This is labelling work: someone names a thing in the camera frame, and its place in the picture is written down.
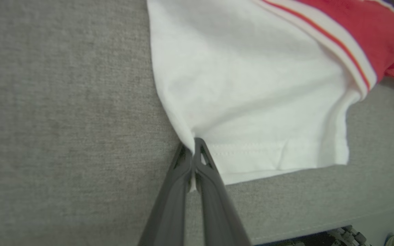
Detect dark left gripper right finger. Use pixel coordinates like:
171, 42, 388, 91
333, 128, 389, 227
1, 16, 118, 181
194, 138, 252, 246

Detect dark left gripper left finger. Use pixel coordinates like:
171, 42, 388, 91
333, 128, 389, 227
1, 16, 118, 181
138, 142, 194, 246

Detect red basketball jersey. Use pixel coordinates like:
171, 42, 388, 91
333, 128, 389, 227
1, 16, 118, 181
146, 0, 394, 192

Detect dark robot wheeled base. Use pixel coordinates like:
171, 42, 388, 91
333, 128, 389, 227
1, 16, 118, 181
255, 225, 368, 246

